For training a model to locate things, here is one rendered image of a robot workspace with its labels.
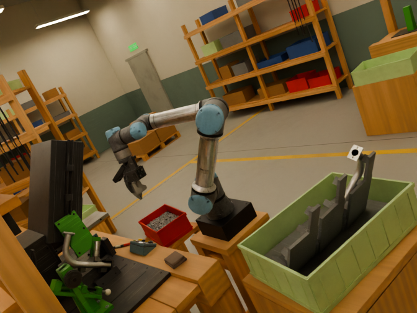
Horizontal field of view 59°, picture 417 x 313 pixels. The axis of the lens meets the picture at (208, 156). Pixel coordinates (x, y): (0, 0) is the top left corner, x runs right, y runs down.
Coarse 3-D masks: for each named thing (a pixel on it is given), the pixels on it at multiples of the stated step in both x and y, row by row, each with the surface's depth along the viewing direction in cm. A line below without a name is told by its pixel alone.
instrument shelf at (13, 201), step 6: (0, 198) 149; (6, 198) 142; (12, 198) 138; (18, 198) 140; (0, 204) 136; (6, 204) 137; (12, 204) 138; (18, 204) 140; (0, 210) 136; (6, 210) 137
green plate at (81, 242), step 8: (72, 216) 188; (56, 224) 183; (64, 224) 185; (72, 224) 187; (80, 224) 189; (72, 232) 186; (80, 232) 188; (88, 232) 190; (72, 240) 185; (80, 240) 187; (88, 240) 189; (72, 248) 185; (80, 248) 186; (88, 248) 188
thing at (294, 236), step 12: (372, 204) 161; (384, 204) 158; (360, 216) 157; (372, 216) 154; (348, 228) 153; (360, 228) 150; (288, 240) 163; (336, 240) 149; (276, 252) 159; (324, 252) 146; (312, 264) 142
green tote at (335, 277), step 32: (320, 192) 176; (384, 192) 157; (288, 224) 167; (384, 224) 137; (416, 224) 147; (256, 256) 144; (352, 256) 130; (384, 256) 138; (288, 288) 136; (320, 288) 123; (352, 288) 131
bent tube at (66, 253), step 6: (66, 234) 182; (72, 234) 183; (66, 240) 180; (66, 246) 180; (66, 252) 179; (66, 258) 178; (72, 258) 180; (72, 264) 179; (78, 264) 180; (84, 264) 182; (90, 264) 183; (96, 264) 185; (102, 264) 186; (108, 264) 188
